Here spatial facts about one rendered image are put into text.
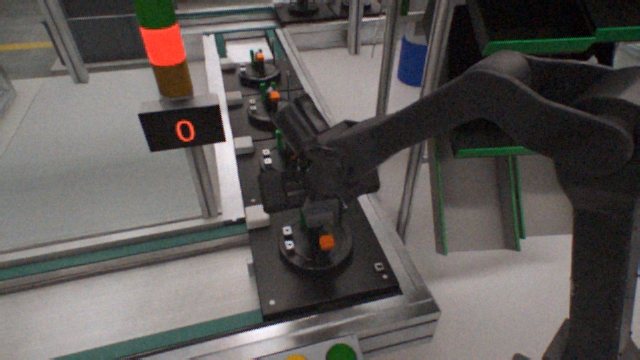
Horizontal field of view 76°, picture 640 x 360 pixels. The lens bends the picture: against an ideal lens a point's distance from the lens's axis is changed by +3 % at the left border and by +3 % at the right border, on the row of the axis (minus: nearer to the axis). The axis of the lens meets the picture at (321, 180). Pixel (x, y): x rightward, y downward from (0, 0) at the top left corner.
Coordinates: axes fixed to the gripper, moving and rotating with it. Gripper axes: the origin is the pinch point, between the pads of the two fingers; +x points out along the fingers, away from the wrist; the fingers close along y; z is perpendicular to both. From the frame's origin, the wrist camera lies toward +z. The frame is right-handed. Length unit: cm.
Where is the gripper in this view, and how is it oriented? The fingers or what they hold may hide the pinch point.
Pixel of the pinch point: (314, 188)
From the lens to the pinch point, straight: 67.5
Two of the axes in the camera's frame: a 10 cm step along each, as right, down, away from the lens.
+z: -2.1, -9.7, 1.3
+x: -1.7, 1.7, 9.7
